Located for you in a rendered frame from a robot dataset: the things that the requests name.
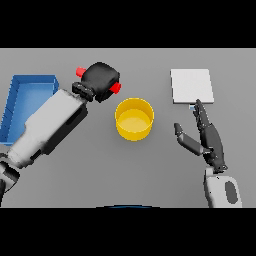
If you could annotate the yellow bowl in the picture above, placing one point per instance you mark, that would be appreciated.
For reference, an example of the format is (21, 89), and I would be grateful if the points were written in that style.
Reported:
(134, 119)

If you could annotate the red beaker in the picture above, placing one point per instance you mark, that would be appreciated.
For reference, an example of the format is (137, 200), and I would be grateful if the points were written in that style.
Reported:
(115, 88)

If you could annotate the pale square scale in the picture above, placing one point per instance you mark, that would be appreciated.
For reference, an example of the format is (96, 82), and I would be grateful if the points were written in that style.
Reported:
(191, 85)

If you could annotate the dark right robot hand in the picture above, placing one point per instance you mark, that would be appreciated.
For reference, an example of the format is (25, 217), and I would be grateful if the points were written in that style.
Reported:
(210, 140)

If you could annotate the dark left robot hand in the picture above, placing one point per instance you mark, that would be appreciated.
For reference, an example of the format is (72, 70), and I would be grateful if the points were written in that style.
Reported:
(99, 80)

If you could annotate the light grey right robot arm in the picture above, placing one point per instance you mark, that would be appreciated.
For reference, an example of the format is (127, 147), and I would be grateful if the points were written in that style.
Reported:
(221, 190)

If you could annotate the blue tray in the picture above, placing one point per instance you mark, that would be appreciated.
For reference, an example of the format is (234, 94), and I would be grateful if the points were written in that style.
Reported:
(28, 100)

